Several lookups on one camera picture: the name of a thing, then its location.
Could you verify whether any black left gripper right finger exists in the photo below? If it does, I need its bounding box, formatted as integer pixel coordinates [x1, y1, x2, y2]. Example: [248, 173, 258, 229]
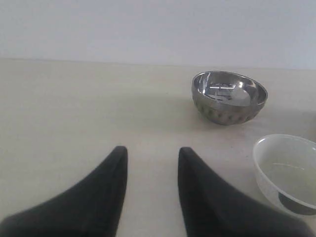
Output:
[178, 147, 315, 237]

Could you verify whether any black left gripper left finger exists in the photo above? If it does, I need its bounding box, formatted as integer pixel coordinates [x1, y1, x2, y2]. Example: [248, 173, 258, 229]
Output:
[0, 146, 128, 237]

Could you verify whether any white ceramic bowl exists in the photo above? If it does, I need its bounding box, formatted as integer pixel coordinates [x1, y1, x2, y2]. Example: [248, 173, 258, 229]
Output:
[252, 134, 316, 218]

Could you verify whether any ribbed stainless steel bowl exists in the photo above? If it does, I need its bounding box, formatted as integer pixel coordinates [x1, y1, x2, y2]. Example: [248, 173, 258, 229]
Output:
[191, 71, 268, 125]

